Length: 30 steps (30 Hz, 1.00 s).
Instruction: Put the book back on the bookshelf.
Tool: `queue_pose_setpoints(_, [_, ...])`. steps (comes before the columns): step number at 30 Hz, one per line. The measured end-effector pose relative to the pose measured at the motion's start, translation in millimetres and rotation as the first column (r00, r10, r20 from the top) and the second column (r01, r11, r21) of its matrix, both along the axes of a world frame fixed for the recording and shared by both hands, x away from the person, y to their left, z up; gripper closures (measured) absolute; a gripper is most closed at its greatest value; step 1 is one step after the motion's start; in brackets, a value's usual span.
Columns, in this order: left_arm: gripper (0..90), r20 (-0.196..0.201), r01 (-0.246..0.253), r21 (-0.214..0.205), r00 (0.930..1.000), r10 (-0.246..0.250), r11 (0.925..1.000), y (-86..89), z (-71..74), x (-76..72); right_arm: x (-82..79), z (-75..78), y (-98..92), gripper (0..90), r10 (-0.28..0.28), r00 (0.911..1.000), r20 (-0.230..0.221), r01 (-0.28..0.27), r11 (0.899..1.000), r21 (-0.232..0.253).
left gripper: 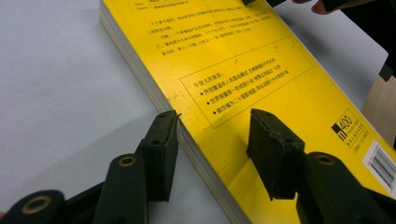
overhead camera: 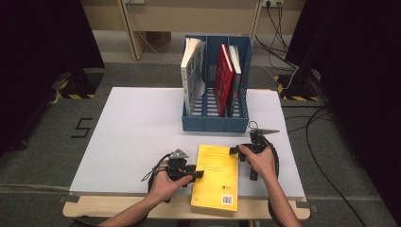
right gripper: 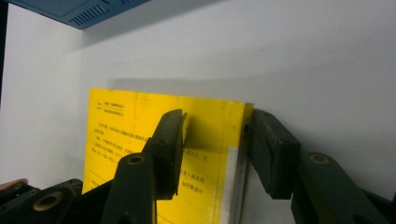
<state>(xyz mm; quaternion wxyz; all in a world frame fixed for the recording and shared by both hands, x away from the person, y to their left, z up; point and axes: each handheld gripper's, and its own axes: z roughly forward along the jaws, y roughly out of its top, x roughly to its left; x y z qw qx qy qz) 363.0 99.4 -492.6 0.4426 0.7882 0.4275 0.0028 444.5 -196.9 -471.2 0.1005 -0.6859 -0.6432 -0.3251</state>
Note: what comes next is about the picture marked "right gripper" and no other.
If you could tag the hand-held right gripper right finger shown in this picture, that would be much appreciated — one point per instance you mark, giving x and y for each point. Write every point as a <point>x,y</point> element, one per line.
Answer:
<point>274,155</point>

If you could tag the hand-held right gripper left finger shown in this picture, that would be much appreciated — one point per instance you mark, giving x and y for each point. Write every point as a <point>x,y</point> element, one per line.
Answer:
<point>168,155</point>

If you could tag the yellow book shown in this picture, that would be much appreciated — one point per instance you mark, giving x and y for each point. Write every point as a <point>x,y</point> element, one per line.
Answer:
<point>124,124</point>

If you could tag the blue plastic file rack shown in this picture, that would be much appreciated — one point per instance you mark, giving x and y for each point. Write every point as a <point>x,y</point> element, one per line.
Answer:
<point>77,11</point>

